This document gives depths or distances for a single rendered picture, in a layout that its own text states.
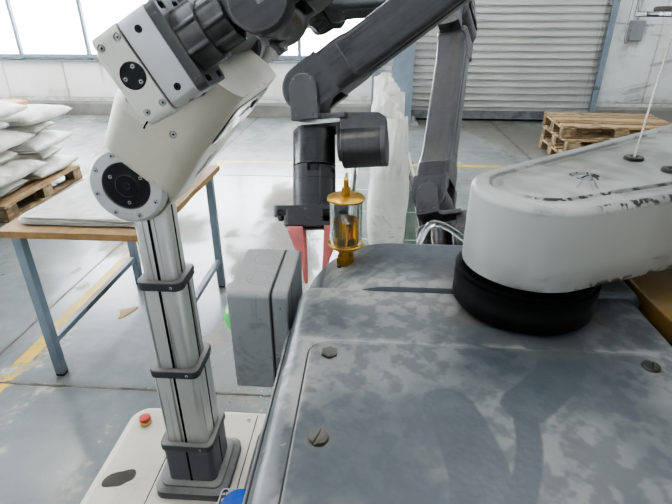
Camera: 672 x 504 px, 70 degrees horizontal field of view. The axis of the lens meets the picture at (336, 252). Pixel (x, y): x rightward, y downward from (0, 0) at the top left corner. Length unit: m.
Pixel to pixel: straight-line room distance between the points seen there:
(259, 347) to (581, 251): 0.23
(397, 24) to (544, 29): 7.56
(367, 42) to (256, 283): 0.37
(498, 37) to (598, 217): 7.74
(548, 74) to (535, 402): 8.05
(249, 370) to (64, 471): 1.82
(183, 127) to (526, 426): 0.74
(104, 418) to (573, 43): 7.58
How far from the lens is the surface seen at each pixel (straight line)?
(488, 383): 0.27
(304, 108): 0.62
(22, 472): 2.26
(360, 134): 0.62
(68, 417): 2.40
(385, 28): 0.63
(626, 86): 8.79
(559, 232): 0.29
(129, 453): 1.78
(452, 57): 0.96
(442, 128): 0.86
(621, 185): 0.34
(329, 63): 0.63
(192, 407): 1.39
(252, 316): 0.36
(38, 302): 2.42
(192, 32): 0.69
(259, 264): 0.39
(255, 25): 0.65
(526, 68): 8.16
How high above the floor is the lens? 1.51
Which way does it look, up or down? 26 degrees down
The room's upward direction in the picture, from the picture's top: straight up
